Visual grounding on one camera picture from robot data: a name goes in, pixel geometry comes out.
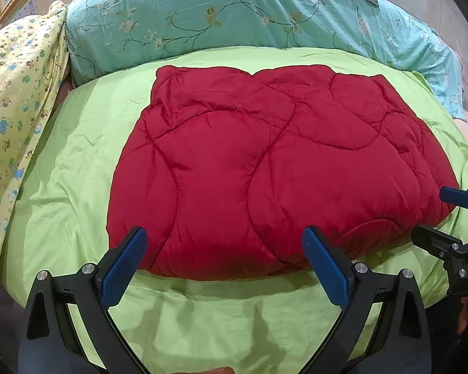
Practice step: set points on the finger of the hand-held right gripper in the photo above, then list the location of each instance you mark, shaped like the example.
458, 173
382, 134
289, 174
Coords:
457, 197
432, 239

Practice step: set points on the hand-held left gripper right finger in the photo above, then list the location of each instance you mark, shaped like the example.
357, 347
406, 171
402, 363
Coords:
325, 268

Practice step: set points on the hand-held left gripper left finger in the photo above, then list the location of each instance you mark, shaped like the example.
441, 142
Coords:
127, 265

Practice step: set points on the red quilted jacket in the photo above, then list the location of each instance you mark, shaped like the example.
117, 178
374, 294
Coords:
265, 171

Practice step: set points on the light green bed sheet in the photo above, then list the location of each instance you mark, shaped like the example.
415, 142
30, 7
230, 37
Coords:
70, 171

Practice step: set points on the yellow animal print blanket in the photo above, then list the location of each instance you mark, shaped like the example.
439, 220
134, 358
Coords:
14, 117

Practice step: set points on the teal floral quilt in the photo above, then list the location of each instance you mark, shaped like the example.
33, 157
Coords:
257, 11

